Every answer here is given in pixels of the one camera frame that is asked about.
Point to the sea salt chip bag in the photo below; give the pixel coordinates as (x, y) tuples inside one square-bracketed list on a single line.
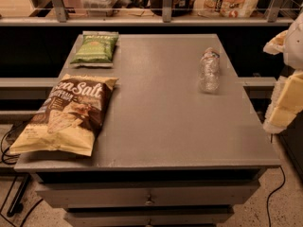
[(70, 119)]

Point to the colourful snack bag on shelf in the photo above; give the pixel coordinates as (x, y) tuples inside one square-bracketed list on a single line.
[(227, 8)]

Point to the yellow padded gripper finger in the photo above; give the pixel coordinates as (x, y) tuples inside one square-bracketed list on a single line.
[(276, 45), (286, 103)]

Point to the clear plastic container on shelf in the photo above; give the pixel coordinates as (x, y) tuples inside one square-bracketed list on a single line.
[(99, 8)]

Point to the clear plastic water bottle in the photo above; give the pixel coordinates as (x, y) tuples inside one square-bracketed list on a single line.
[(209, 71)]

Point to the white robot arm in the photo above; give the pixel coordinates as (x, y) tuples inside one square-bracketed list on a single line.
[(293, 45)]

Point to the metal shelf rail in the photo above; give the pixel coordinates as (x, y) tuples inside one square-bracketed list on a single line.
[(134, 13)]

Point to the grey cabinet upper drawer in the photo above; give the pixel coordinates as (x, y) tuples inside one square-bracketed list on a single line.
[(101, 195)]

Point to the grey cabinet drawer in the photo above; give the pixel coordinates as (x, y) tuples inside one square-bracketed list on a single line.
[(101, 195), (149, 217)]

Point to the green jalapeno chip bag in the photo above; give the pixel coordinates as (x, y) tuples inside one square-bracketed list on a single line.
[(96, 50)]

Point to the grey cabinet lower drawer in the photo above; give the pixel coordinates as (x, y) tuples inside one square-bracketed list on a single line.
[(149, 217)]

